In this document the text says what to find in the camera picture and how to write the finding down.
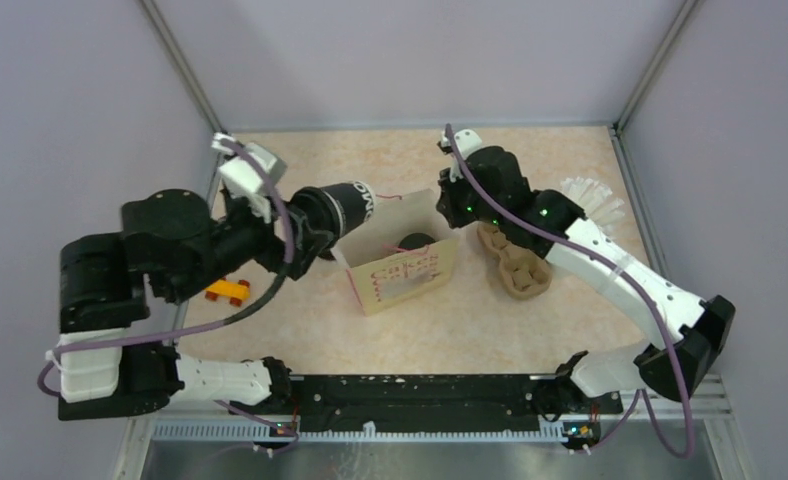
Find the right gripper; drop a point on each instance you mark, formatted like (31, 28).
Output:
(446, 204)

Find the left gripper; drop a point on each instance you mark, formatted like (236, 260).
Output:
(308, 243)

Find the brown pulp cup carrier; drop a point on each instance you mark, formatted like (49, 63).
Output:
(522, 274)

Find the pink paper bag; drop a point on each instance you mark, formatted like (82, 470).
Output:
(380, 275)

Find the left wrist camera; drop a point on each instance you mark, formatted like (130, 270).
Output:
(245, 171)

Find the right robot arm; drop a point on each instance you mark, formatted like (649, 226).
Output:
(684, 333)

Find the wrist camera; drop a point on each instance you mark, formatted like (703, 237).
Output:
(467, 142)
(245, 171)

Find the white cup of straws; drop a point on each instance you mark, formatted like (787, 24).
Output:
(596, 199)

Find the black cup lid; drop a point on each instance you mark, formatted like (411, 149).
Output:
(315, 214)
(415, 241)

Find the yellow red toy car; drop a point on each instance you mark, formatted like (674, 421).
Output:
(237, 293)

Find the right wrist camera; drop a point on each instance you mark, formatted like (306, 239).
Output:
(467, 142)

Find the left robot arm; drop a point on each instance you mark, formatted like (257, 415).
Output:
(170, 247)

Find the black paper cup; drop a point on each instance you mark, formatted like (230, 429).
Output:
(354, 203)

